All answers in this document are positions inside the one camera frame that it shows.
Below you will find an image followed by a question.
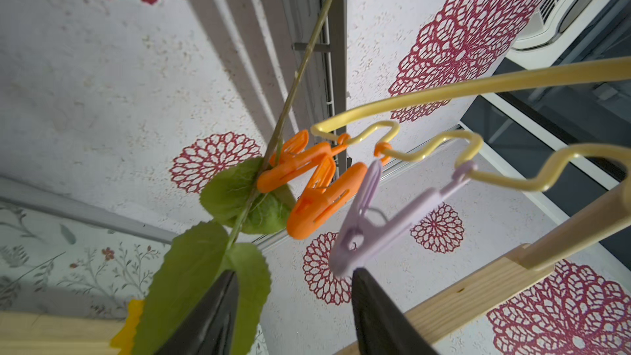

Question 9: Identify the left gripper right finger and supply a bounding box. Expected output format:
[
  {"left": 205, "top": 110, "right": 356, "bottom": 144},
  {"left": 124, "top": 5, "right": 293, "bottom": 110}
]
[{"left": 352, "top": 268, "right": 437, "bottom": 355}]

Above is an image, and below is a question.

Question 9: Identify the white ceiling air conditioner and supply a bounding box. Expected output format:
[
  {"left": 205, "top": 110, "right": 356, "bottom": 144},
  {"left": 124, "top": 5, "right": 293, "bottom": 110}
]
[{"left": 512, "top": 0, "right": 611, "bottom": 54}]

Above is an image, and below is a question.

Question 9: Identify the dark slotted wall shelf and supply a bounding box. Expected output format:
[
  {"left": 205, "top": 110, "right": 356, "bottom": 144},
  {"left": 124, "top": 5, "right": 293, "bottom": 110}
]
[{"left": 245, "top": 0, "right": 353, "bottom": 178}]

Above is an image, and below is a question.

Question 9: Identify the orange clothespin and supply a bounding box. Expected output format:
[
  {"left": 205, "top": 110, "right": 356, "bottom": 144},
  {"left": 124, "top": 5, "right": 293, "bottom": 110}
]
[
  {"left": 256, "top": 130, "right": 351, "bottom": 193},
  {"left": 287, "top": 134, "right": 368, "bottom": 240}
]

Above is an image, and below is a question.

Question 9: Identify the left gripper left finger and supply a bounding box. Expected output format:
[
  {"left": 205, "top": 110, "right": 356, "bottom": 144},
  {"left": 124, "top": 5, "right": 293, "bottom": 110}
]
[{"left": 157, "top": 271, "right": 239, "bottom": 355}]

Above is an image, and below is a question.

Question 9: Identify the wooden clothes rack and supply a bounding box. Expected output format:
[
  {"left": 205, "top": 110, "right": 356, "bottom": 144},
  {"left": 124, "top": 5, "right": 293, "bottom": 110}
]
[{"left": 1, "top": 182, "right": 630, "bottom": 354}]

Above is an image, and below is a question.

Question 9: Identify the yellow artificial flower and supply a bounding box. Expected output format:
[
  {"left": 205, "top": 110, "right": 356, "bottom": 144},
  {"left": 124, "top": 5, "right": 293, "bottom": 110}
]
[{"left": 109, "top": 0, "right": 334, "bottom": 354}]

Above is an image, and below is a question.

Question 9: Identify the yellow wavy clothes hanger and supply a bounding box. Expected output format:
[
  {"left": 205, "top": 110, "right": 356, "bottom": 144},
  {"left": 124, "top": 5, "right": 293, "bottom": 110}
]
[{"left": 309, "top": 56, "right": 631, "bottom": 193}]

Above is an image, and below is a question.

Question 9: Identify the orange clothespin at end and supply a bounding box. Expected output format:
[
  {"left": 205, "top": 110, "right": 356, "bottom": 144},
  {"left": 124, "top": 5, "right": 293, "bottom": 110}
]
[{"left": 287, "top": 134, "right": 368, "bottom": 240}]

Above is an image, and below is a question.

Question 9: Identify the purple clothespin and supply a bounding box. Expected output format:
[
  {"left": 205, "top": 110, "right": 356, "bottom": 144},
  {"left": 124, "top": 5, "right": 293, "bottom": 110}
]
[{"left": 328, "top": 160, "right": 478, "bottom": 277}]

